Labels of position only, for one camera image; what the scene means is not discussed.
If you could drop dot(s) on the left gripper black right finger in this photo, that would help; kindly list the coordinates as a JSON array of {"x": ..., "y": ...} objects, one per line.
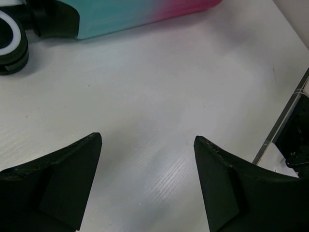
[{"x": 242, "y": 197}]

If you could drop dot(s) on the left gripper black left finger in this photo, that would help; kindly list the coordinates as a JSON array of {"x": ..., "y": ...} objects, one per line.
[{"x": 50, "y": 193}]

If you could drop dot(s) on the pink hard-shell suitcase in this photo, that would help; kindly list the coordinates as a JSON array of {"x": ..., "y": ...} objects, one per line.
[{"x": 78, "y": 19}]

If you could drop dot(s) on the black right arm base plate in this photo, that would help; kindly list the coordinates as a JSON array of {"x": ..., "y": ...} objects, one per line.
[{"x": 293, "y": 141}]

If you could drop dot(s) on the aluminium frame rail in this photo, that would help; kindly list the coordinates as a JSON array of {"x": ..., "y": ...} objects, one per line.
[{"x": 281, "y": 121}]

